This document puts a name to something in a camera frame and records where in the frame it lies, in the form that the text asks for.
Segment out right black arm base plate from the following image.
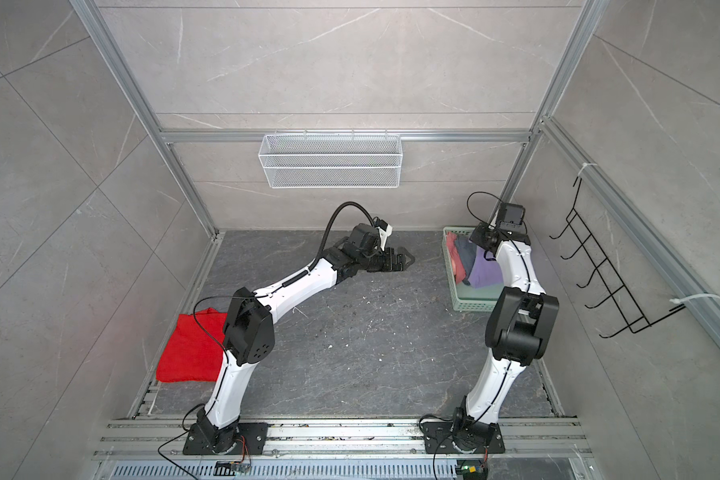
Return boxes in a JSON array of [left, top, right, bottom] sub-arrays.
[[418, 419, 506, 455]]

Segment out black wire hook rack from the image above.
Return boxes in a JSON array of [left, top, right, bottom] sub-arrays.
[[549, 178, 686, 339]]

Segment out grey blue t shirt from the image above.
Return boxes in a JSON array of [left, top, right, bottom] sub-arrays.
[[454, 235, 477, 277]]

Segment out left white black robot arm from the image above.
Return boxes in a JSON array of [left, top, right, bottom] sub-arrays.
[[194, 219, 415, 451]]

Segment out red folded t shirt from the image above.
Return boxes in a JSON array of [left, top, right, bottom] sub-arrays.
[[156, 308, 226, 383]]

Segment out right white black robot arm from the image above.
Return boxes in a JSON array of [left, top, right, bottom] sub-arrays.
[[463, 220, 559, 429]]

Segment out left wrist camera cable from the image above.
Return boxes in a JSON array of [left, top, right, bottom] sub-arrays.
[[311, 200, 378, 271]]

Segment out pink red t shirt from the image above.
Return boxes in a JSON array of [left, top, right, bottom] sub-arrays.
[[446, 232, 466, 284]]

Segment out purple t shirt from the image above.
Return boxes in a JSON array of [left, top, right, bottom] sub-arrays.
[[466, 247, 503, 289]]

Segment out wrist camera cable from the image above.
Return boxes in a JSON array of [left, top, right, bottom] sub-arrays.
[[311, 200, 378, 271], [466, 191, 505, 229]]

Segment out green plastic basket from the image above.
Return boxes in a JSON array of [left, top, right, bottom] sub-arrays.
[[441, 226, 504, 312]]

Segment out white wire mesh basket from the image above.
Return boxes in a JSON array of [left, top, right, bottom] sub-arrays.
[[258, 133, 404, 189]]

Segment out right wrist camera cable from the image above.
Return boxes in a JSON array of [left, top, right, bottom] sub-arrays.
[[466, 191, 505, 229]]

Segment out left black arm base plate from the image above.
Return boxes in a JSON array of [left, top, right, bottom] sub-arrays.
[[182, 422, 269, 456]]

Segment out small circuit board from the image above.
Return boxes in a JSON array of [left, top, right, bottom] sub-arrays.
[[214, 461, 249, 476]]

